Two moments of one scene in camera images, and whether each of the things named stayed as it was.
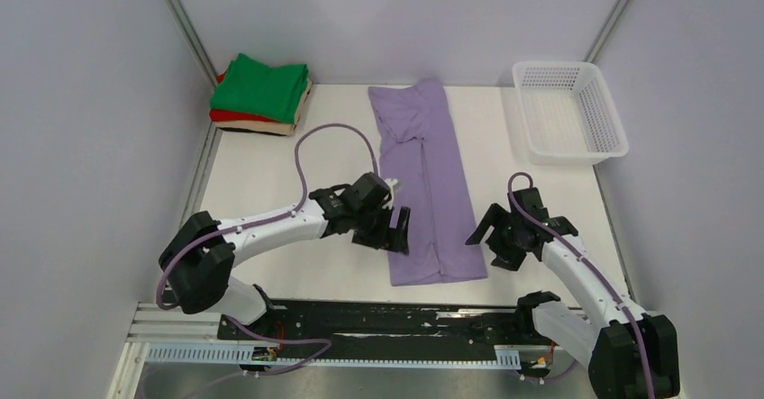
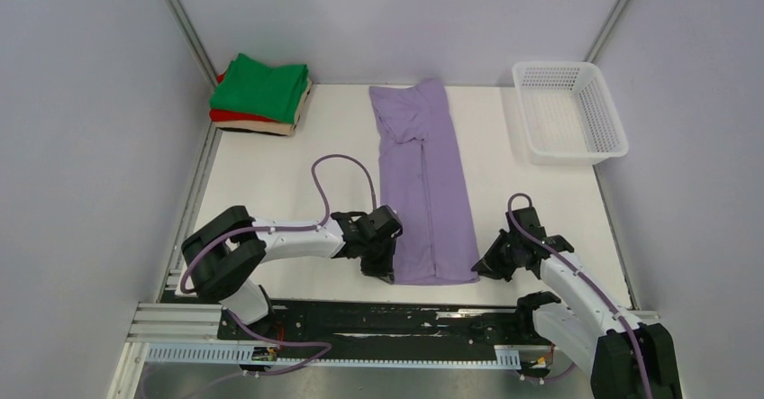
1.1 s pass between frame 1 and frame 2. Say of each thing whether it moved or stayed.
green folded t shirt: stayed
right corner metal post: stayed
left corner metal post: stayed
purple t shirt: stayed
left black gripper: moved
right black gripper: moved
